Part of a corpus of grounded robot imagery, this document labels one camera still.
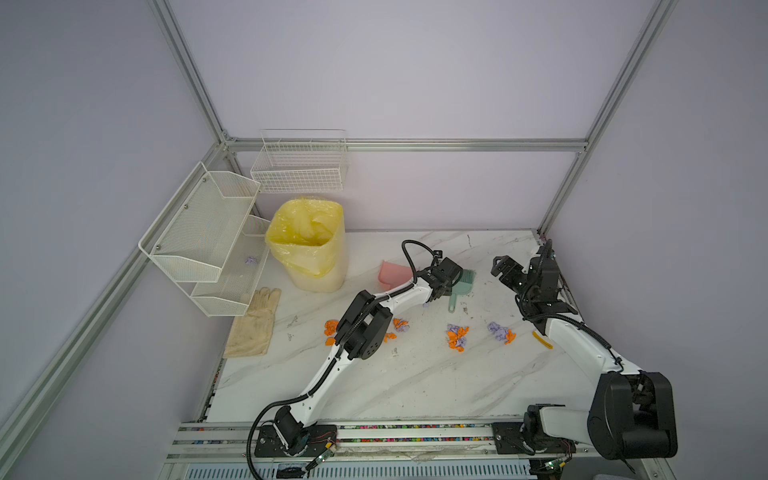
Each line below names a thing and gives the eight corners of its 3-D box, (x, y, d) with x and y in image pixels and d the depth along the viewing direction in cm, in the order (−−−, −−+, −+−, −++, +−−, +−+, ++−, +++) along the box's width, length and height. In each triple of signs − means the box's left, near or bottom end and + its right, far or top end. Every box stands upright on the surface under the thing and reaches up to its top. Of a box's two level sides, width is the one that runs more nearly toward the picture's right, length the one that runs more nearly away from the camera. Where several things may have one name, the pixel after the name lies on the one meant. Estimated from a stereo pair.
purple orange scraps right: (485, 329, 95) (486, 326, 94) (491, 321, 97) (493, 318, 96) (508, 346, 92) (511, 343, 90) (515, 337, 94) (517, 334, 92)
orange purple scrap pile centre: (444, 349, 91) (445, 346, 89) (447, 326, 96) (448, 322, 94) (466, 353, 90) (468, 350, 88) (468, 330, 95) (469, 326, 93)
